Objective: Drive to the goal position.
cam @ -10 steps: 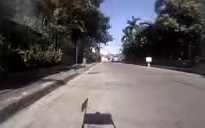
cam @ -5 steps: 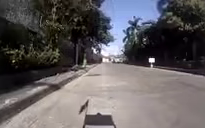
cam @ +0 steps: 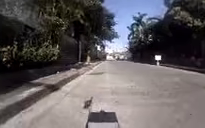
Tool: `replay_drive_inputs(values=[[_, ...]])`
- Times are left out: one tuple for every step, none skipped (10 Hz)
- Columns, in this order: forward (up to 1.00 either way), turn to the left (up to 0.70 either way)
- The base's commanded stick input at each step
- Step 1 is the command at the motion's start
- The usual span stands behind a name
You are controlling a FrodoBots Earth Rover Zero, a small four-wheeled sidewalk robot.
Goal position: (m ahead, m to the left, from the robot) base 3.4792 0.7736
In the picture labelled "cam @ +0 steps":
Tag pole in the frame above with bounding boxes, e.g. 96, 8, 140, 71
78, 32, 83, 63

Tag robot's own part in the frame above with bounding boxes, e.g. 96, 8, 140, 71
85, 110, 120, 128
83, 96, 94, 110

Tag row of leafy trees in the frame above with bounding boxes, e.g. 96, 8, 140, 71
33, 0, 120, 64

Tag grey concrete road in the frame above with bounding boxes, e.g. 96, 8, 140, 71
0, 60, 205, 128

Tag small white sign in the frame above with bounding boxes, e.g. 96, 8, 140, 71
154, 54, 163, 67

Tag green bushes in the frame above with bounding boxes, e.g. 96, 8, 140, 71
0, 31, 62, 72

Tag grey concrete pavement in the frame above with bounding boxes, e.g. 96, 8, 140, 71
0, 60, 104, 128

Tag row of trees and palms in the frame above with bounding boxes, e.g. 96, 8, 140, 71
126, 0, 205, 69

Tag dark wall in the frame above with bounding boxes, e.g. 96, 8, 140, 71
57, 33, 80, 65

